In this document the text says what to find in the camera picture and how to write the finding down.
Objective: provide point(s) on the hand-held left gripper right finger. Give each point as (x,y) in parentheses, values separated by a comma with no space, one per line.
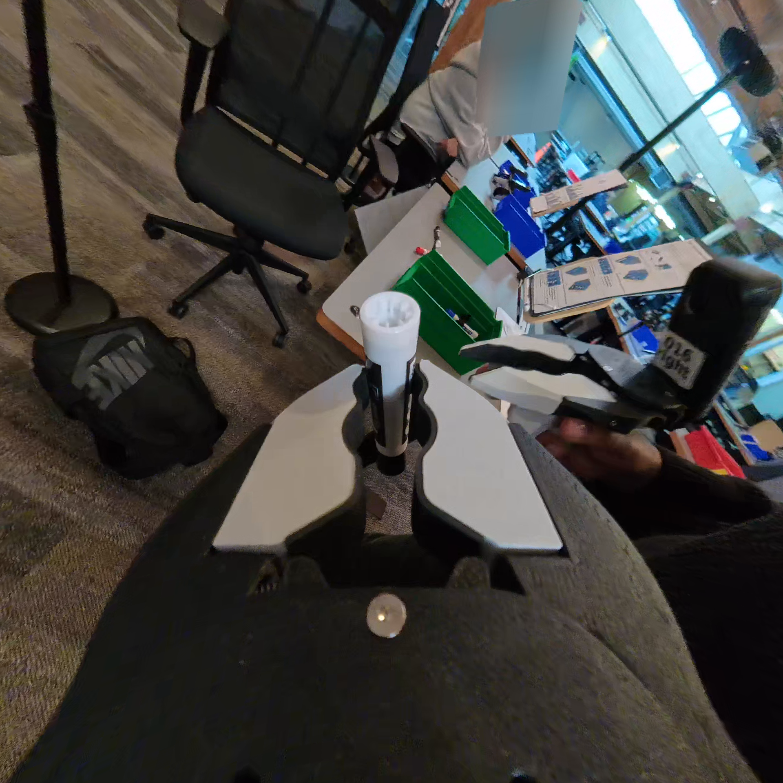
(483,483)

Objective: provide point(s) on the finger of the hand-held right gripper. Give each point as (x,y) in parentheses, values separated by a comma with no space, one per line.
(538,391)
(526,350)

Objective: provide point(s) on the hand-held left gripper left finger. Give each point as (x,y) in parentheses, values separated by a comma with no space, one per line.
(293,483)

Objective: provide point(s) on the person's right forearm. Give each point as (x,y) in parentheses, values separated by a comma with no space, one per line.
(722,495)

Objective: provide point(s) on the person's right hand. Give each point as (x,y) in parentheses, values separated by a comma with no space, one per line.
(605,456)

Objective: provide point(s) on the instruction sheet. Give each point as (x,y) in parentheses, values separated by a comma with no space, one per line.
(612,278)

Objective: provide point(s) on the green plastic bin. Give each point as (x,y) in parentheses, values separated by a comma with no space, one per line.
(422,306)
(474,235)

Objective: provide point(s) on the blue plastic bin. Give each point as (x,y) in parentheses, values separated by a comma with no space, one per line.
(520,226)

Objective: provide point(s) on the red plastic bin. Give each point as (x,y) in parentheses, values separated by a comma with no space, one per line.
(712,449)

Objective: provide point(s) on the black backpack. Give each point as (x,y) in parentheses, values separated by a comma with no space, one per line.
(140,416)

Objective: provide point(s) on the black pole stand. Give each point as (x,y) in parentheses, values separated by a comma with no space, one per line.
(749,61)
(61,300)

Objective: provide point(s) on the person's black clothing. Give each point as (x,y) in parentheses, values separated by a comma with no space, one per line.
(734,642)

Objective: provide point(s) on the black office chair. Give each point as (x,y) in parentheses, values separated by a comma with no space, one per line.
(257,183)
(422,49)

